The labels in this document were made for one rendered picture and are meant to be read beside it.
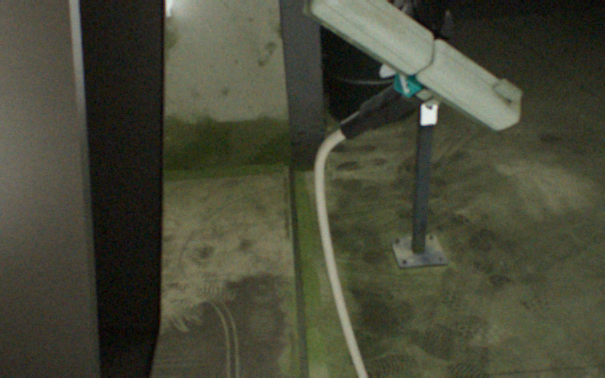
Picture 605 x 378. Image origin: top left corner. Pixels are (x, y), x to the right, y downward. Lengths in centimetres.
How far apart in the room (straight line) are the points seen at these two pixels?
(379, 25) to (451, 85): 12
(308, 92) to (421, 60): 219
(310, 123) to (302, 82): 22
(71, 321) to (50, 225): 12
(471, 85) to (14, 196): 50
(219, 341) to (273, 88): 134
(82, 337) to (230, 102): 227
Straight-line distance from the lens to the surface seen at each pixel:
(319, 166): 89
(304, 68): 279
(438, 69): 67
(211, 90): 284
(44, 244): 60
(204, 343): 201
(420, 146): 211
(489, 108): 73
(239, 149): 296
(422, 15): 76
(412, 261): 233
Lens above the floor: 145
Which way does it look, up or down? 31 degrees down
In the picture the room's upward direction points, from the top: 4 degrees counter-clockwise
